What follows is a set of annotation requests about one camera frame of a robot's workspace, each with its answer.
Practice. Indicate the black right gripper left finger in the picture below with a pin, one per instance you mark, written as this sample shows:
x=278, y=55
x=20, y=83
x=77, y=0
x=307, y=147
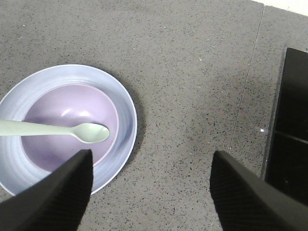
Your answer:
x=56, y=203

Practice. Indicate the light blue plate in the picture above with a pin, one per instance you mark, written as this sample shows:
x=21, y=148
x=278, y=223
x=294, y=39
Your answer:
x=17, y=172

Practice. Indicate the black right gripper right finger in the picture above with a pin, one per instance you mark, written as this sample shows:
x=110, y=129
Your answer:
x=244, y=202

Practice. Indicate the purple plastic bowl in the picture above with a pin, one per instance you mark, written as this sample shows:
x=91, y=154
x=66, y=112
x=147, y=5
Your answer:
x=69, y=105

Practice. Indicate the black cooktop panel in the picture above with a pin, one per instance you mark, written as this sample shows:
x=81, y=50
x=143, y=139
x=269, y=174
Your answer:
x=286, y=154

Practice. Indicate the light green plastic spoon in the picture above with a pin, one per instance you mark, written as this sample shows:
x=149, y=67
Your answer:
x=85, y=132

